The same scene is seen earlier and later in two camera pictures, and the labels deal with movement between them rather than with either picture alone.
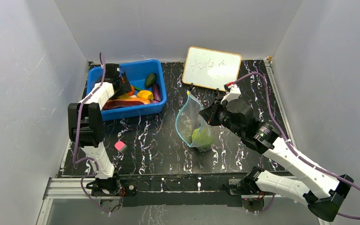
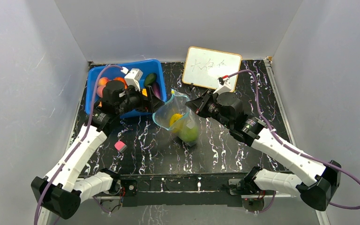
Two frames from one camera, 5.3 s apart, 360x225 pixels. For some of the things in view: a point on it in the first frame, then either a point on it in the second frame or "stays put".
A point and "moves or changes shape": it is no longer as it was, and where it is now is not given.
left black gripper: x=125 y=87 → x=154 y=103
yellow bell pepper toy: x=145 y=93 moves or changes shape
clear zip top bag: x=192 y=124 moves or changes shape
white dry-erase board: x=211 y=68 stays put
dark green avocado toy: x=151 y=78 stays put
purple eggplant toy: x=156 y=92 stays put
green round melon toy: x=202 y=137 → x=188 y=133
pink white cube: x=121 y=146 stays put
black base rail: x=182 y=190 stays put
